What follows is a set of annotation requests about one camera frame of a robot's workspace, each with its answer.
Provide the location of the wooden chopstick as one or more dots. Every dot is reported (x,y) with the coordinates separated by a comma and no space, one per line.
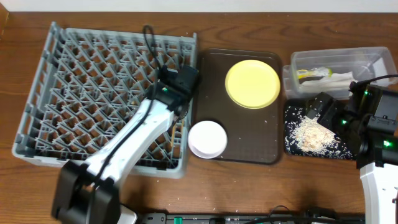
(173,136)

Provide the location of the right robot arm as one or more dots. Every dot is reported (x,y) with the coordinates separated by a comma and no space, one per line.
(367,125)

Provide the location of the green snack wrapper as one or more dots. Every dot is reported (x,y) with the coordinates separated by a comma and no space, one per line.
(314,72)

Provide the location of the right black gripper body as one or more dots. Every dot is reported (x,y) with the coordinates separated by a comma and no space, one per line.
(334,117)

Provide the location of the grey plastic dish rack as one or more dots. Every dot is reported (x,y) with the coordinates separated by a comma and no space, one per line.
(87,85)

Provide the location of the spilled rice pile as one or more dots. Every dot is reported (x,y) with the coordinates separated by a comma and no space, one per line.
(314,137)

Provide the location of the white napkin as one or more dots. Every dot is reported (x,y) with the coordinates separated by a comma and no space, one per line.
(335,81)

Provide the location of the yellow round plate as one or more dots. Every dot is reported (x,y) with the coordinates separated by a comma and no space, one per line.
(252,84)

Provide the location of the black rectangular bin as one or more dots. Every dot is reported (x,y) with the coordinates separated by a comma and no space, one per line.
(295,124)

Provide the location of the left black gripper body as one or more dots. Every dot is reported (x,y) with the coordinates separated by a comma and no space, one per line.
(185,114)

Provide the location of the clear plastic container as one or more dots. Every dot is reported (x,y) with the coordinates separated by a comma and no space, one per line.
(365,63)

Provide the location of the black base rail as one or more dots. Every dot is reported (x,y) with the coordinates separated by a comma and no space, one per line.
(279,214)

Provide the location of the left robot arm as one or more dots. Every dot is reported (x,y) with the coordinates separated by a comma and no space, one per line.
(89,192)

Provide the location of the dark brown serving tray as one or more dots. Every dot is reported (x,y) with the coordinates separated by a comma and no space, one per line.
(252,134)

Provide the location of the white shallow bowl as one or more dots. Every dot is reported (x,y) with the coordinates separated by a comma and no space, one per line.
(207,139)

